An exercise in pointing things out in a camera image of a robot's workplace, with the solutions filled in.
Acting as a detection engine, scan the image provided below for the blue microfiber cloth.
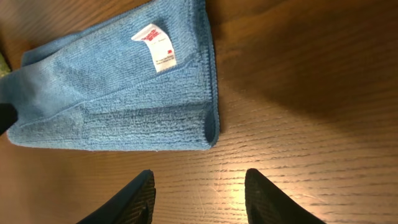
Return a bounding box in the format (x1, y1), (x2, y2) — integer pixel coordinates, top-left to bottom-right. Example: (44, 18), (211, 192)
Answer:
(1, 0), (220, 151)

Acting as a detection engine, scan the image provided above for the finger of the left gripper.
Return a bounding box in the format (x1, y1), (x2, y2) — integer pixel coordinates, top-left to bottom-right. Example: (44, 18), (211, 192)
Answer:
(0, 103), (18, 135)

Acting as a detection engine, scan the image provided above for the folded green cloth under purple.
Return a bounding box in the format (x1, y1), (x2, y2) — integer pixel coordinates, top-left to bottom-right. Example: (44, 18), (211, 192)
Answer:
(0, 54), (11, 78)

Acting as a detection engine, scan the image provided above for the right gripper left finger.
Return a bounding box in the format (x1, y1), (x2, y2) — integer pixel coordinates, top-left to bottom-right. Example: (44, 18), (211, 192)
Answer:
(78, 170), (156, 224)

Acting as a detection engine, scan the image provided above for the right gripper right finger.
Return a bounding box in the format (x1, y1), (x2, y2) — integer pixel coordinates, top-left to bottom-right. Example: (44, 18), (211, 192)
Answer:
(244, 169), (325, 224)

